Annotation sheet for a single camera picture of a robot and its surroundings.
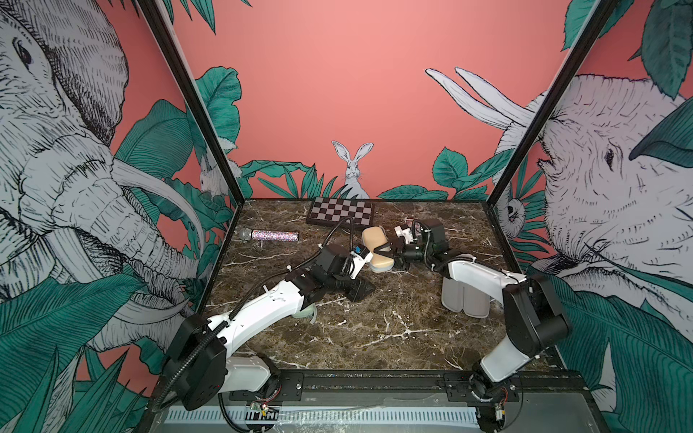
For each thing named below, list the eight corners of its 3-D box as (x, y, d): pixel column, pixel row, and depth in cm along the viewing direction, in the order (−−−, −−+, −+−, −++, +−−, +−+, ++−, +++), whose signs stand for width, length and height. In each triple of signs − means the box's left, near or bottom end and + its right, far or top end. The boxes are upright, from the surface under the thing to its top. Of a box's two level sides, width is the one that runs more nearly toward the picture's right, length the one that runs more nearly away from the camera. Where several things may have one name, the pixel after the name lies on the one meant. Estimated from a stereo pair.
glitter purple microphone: (242, 241, 108) (239, 235, 105) (245, 234, 111) (242, 228, 107) (297, 244, 108) (296, 238, 104) (299, 237, 110) (298, 231, 107)
